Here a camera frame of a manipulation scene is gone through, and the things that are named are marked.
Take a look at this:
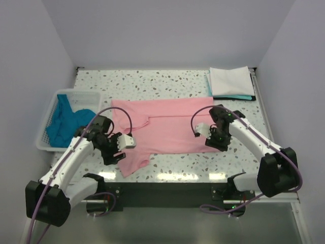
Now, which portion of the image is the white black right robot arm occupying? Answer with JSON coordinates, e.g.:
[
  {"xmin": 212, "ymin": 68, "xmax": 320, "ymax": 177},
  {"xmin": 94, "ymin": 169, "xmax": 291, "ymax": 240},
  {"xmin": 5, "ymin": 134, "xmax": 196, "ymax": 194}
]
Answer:
[{"xmin": 205, "ymin": 106, "xmax": 302, "ymax": 200}]

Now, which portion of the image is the blue t shirt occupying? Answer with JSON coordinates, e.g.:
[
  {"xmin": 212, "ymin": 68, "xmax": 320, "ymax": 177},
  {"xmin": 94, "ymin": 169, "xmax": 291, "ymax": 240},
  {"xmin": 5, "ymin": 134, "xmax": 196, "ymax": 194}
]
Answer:
[{"xmin": 46, "ymin": 94, "xmax": 95, "ymax": 148}]

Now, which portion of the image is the folded white t shirt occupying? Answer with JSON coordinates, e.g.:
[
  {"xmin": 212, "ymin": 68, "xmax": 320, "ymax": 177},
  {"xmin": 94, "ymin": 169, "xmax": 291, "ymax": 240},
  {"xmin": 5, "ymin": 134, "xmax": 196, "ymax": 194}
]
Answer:
[{"xmin": 207, "ymin": 66, "xmax": 255, "ymax": 97}]

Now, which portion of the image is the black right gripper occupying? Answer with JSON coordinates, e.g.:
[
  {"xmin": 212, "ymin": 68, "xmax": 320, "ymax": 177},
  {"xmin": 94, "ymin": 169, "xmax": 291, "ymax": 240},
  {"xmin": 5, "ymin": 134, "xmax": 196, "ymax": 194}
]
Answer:
[{"xmin": 205, "ymin": 127, "xmax": 231, "ymax": 152}]

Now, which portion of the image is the folded black t shirt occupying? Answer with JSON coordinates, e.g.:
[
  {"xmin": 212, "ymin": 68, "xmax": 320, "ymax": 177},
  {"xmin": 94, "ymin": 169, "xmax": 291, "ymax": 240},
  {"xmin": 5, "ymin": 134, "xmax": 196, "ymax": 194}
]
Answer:
[{"xmin": 208, "ymin": 70, "xmax": 255, "ymax": 101}]

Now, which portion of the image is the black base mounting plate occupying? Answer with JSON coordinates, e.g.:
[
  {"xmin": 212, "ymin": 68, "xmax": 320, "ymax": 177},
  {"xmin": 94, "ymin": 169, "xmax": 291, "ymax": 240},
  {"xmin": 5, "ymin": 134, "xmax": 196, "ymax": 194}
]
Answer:
[{"xmin": 86, "ymin": 181, "xmax": 256, "ymax": 217}]

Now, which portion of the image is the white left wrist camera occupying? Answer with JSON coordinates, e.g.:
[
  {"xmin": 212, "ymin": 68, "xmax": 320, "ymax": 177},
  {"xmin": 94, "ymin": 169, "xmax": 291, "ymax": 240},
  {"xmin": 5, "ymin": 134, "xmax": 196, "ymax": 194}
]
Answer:
[{"xmin": 117, "ymin": 134, "xmax": 137, "ymax": 150}]

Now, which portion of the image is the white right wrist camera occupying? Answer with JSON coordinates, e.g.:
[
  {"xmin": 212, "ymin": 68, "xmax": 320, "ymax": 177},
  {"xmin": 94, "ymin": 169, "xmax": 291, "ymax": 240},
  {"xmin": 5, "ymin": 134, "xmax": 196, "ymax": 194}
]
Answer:
[{"xmin": 194, "ymin": 123, "xmax": 211, "ymax": 139}]

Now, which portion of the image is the pink t shirt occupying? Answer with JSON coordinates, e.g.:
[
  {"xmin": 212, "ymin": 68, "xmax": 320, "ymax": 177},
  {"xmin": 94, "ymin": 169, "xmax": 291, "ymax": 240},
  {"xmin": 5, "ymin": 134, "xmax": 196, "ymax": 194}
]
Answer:
[{"xmin": 111, "ymin": 97, "xmax": 216, "ymax": 177}]

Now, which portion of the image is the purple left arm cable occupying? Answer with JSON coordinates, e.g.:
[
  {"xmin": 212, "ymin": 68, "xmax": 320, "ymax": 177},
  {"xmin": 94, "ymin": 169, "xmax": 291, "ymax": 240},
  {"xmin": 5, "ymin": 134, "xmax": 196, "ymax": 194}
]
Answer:
[{"xmin": 25, "ymin": 107, "xmax": 133, "ymax": 244}]

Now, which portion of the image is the aluminium frame rail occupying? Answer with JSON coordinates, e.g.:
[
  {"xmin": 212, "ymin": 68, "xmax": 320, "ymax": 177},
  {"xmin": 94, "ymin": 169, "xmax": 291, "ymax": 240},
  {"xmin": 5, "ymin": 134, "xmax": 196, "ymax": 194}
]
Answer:
[{"xmin": 32, "ymin": 179, "xmax": 301, "ymax": 203}]

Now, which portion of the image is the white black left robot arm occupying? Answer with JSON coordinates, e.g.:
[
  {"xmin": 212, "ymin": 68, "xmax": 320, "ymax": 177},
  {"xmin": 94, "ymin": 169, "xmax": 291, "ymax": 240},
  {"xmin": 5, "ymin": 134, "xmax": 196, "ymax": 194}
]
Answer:
[{"xmin": 25, "ymin": 115, "xmax": 136, "ymax": 227}]

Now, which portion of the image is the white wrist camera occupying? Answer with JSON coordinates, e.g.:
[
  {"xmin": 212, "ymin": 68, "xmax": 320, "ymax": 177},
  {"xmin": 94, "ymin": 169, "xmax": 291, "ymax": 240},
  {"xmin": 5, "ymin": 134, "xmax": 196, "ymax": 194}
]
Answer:
[
  {"xmin": 117, "ymin": 134, "xmax": 137, "ymax": 150},
  {"xmin": 194, "ymin": 123, "xmax": 211, "ymax": 139}
]

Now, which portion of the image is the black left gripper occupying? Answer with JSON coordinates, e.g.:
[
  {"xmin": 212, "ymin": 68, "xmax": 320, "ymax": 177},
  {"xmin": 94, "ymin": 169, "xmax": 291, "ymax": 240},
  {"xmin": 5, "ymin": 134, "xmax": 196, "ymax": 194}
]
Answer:
[{"xmin": 96, "ymin": 132, "xmax": 126, "ymax": 165}]

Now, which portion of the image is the white plastic basket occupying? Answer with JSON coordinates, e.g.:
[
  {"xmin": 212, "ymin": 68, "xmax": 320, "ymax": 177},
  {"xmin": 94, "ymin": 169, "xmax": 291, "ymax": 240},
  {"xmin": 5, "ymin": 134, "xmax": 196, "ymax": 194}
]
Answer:
[{"xmin": 36, "ymin": 88, "xmax": 102, "ymax": 152}]

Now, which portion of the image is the folded teal t shirt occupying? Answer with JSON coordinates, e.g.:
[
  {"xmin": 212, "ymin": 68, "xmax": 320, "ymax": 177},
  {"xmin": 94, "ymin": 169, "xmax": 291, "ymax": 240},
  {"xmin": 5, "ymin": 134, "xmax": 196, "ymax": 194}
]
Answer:
[{"xmin": 205, "ymin": 75, "xmax": 256, "ymax": 101}]

